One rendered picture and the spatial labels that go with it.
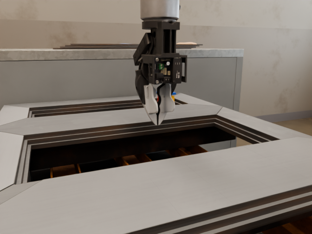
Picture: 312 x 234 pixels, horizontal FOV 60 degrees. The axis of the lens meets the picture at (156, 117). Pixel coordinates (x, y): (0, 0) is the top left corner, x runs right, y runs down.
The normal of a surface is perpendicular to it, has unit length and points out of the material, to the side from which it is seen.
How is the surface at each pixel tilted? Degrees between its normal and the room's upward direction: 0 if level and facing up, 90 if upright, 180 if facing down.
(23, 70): 90
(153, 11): 90
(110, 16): 90
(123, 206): 0
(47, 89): 90
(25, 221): 0
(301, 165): 0
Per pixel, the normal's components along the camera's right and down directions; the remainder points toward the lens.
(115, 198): 0.00, -0.97
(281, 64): 0.37, 0.23
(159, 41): -0.93, 0.10
